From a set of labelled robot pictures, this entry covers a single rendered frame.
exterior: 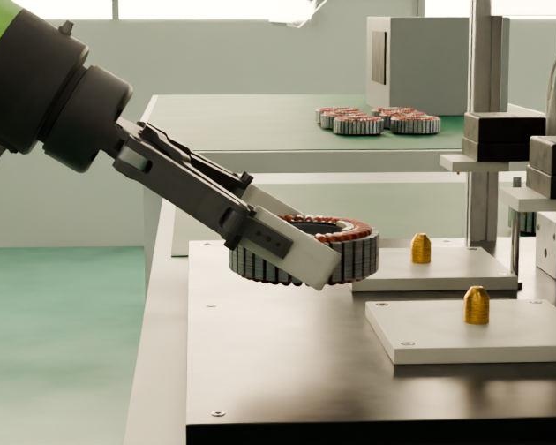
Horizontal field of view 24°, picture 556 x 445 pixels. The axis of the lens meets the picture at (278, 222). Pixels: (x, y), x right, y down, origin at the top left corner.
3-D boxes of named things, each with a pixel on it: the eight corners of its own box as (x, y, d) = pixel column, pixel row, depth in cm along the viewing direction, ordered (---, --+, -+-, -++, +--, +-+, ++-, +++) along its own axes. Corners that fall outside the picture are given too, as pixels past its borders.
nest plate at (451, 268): (351, 291, 114) (351, 278, 114) (333, 260, 129) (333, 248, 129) (518, 290, 115) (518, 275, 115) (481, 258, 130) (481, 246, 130)
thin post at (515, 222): (507, 288, 116) (510, 177, 114) (503, 284, 117) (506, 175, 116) (524, 288, 116) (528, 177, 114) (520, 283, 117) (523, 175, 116)
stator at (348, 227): (231, 290, 91) (231, 237, 90) (227, 260, 102) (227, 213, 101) (388, 289, 91) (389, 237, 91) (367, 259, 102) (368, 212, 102)
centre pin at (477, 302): (466, 324, 97) (467, 290, 96) (461, 319, 99) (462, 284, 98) (492, 324, 97) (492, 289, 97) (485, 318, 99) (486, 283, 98)
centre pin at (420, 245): (412, 263, 121) (412, 235, 120) (409, 260, 123) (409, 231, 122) (432, 263, 121) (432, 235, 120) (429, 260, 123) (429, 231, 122)
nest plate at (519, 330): (393, 365, 90) (394, 347, 90) (364, 315, 105) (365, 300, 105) (603, 361, 91) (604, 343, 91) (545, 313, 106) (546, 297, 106)
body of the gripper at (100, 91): (44, 143, 98) (150, 204, 99) (30, 155, 89) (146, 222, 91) (93, 57, 97) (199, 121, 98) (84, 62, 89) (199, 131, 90)
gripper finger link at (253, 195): (230, 215, 101) (230, 214, 102) (306, 260, 102) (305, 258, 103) (250, 183, 101) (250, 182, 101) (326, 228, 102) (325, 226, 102)
